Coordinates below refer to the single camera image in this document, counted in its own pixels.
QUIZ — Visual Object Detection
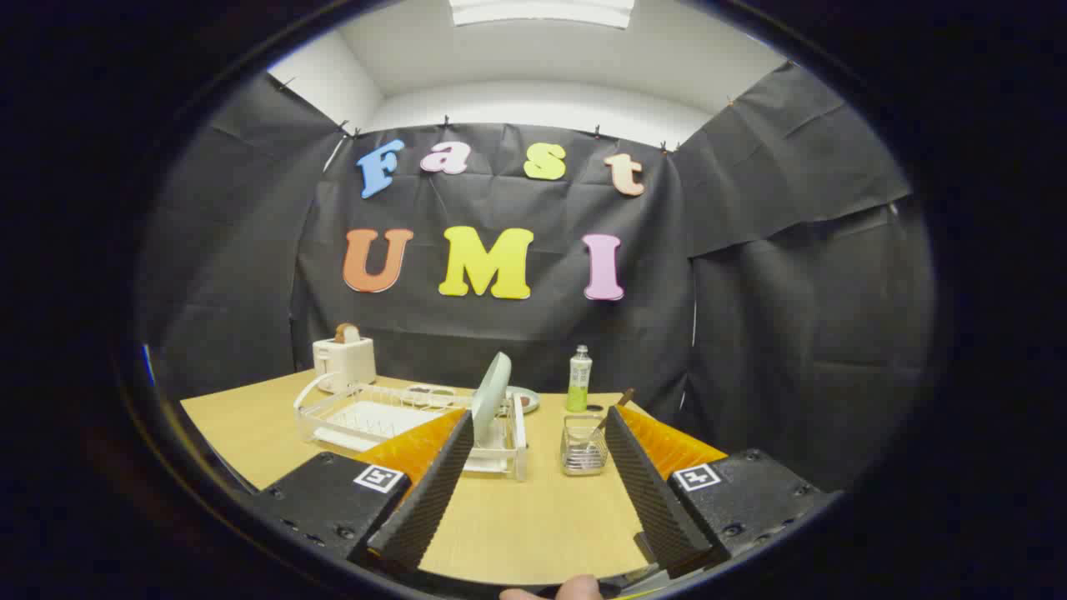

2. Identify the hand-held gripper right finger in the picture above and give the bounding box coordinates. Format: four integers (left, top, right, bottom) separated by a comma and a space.
604, 406, 843, 580

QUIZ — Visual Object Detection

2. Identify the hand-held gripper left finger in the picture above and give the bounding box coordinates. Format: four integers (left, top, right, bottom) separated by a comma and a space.
250, 407, 476, 576

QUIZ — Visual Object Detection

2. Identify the metal wire basket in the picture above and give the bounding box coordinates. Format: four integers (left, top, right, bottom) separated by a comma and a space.
560, 414, 609, 477

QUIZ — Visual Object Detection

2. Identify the metal spoon with wooden handle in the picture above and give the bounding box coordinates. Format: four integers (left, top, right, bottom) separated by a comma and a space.
584, 388, 636, 455

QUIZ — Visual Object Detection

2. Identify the white wire dish rack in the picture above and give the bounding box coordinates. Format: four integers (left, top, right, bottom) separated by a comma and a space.
293, 372, 528, 483

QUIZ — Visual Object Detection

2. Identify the white divided tray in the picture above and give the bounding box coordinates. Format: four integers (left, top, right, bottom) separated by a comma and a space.
403, 384, 457, 409

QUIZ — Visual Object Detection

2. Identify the green tea bottle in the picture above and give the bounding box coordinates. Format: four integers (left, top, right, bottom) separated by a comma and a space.
566, 345, 594, 413

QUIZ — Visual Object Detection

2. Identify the white toaster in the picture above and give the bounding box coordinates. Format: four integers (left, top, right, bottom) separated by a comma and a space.
313, 336, 378, 394

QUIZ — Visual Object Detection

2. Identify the black backdrop cloth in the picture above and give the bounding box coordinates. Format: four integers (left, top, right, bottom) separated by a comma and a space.
138, 62, 939, 493

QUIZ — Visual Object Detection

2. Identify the ceiling light panel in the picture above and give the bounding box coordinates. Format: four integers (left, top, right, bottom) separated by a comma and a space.
448, 0, 636, 30

